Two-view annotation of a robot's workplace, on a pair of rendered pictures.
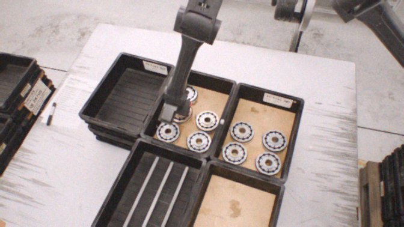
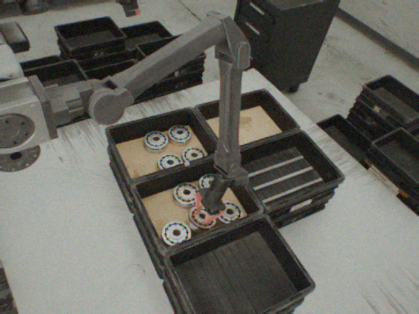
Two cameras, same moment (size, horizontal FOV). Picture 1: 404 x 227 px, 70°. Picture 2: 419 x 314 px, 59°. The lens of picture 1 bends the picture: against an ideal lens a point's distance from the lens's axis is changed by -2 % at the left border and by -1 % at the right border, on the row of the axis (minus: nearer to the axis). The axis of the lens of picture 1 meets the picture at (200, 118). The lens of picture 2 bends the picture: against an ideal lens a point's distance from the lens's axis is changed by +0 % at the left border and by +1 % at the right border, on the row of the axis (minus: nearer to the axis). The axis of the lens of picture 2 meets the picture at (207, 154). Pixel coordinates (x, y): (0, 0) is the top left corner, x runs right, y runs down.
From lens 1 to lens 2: 1.43 m
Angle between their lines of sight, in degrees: 71
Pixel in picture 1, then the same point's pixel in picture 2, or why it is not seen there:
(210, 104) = (163, 211)
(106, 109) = (271, 301)
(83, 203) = (335, 253)
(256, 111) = (135, 172)
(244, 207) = not seen: hidden behind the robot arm
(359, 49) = not seen: outside the picture
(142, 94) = (217, 284)
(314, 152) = not seen: hidden behind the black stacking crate
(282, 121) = (128, 149)
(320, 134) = (99, 142)
